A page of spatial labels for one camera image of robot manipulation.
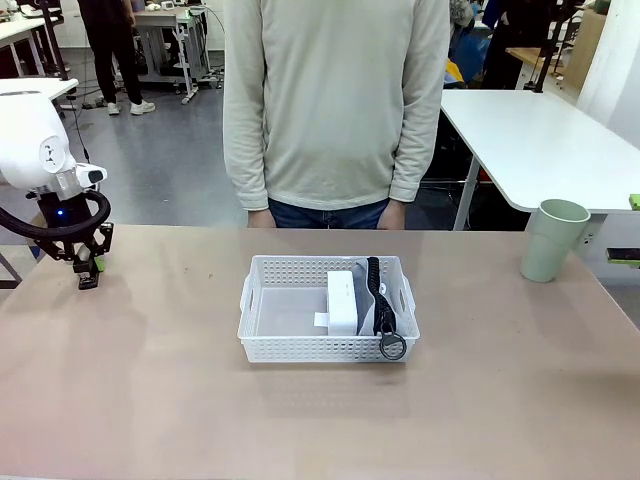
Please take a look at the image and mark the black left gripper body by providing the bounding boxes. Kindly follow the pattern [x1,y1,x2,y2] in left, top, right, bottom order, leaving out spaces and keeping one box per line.
[37,191,100,252]

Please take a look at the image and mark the pale green plastic cup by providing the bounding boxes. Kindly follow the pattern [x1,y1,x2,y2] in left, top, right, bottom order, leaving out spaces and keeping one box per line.
[518,198,592,284]

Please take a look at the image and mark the white rectangular power strip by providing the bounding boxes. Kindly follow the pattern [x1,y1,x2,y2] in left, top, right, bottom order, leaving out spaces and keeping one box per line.
[313,269,363,339]

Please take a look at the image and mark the grey CAMPUS pencil pouch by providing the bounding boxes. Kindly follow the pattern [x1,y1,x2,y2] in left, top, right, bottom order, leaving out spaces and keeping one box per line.
[351,255,408,362]

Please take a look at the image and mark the person's right forearm beige sleeve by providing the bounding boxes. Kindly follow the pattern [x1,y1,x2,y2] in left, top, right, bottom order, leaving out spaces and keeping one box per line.
[221,89,272,212]

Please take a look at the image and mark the person's left forearm beige sleeve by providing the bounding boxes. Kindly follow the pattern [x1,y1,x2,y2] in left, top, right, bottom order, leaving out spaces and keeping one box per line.
[389,89,444,204]

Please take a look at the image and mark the white perforated plastic basket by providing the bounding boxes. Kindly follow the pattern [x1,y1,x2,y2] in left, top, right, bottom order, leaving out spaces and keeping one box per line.
[236,254,422,366]

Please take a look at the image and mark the person's right hand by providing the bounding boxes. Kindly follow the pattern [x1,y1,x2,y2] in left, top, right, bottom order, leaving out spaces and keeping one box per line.
[247,206,277,230]

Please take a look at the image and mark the person's left hand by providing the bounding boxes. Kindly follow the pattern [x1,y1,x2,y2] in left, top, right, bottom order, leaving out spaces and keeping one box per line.
[377,200,407,231]

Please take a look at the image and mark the large white table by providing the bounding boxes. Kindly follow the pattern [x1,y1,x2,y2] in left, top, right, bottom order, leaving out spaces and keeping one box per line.
[439,88,640,232]

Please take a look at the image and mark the white table grey leg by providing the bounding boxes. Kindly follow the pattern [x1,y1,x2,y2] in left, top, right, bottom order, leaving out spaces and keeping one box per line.
[0,77,81,102]

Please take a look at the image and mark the bystander in black trousers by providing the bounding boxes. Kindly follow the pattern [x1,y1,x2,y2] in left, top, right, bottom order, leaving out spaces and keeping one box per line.
[76,0,157,117]

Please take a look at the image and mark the tall brown cardboard box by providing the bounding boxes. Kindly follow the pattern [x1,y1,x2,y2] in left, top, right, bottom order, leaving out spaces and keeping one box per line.
[564,7,609,92]

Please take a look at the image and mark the black pole stand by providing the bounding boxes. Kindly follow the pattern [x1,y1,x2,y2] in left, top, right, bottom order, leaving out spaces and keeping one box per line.
[40,0,72,82]

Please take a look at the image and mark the wooden top background table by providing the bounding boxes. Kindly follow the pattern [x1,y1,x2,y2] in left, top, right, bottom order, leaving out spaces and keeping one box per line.
[504,44,587,92]

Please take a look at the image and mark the white background desk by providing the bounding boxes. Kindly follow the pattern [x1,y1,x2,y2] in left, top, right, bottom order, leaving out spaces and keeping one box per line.
[0,16,65,77]

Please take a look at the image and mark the bystander in dark clothes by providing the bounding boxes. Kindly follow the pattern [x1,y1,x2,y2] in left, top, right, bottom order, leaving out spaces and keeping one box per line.
[481,0,552,92]

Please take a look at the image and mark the white framed equipment cart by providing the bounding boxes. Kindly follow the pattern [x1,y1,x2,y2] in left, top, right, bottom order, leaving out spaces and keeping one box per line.
[133,3,225,107]

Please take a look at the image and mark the person in beige sweater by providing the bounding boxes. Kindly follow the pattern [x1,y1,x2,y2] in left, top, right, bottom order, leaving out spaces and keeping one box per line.
[221,0,452,231]

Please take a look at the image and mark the black sleeved left arm cable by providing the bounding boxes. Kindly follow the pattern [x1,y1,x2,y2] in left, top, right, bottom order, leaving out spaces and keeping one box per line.
[0,189,112,237]

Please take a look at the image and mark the thin black floor cable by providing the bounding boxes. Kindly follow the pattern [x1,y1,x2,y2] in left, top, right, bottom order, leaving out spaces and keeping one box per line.
[71,98,92,165]

